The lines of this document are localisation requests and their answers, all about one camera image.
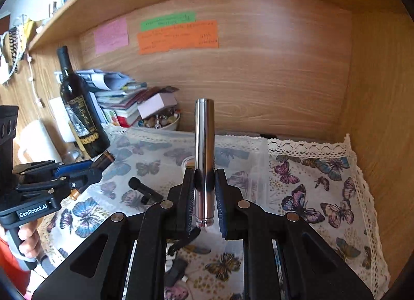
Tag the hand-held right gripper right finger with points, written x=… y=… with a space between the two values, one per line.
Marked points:
x=221 y=203

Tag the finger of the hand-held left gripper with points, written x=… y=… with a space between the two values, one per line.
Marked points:
x=84 y=178
x=61 y=168

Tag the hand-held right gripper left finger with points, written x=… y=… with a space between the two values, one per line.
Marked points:
x=190 y=203

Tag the small brown bottle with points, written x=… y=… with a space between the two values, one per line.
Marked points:
x=104 y=160

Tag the shiny metal cylinder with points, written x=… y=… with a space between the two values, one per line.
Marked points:
x=204 y=144

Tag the person's left forearm red sleeve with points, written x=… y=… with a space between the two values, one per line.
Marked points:
x=11 y=264

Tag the person's left hand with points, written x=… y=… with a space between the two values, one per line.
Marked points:
x=29 y=240

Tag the white mug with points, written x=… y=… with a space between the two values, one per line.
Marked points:
x=37 y=141

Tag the small black microphone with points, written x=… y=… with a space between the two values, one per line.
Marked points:
x=145 y=191

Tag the dark wine bottle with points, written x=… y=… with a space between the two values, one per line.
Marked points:
x=84 y=115

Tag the bowl of small trinkets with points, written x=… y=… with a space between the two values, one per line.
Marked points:
x=161 y=122

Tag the stack of books and papers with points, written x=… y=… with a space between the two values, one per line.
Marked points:
x=110 y=93

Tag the butterfly printed lace cloth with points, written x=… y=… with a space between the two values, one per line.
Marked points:
x=323 y=196

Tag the small white box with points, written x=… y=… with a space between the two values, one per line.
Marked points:
x=157 y=105

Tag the hair brush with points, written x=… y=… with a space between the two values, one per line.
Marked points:
x=13 y=43

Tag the pink sticky note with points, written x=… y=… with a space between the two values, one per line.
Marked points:
x=111 y=35

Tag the orange sticky note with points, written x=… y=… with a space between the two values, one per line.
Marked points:
x=178 y=38

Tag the green sticky note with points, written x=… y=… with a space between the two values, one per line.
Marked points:
x=168 y=20

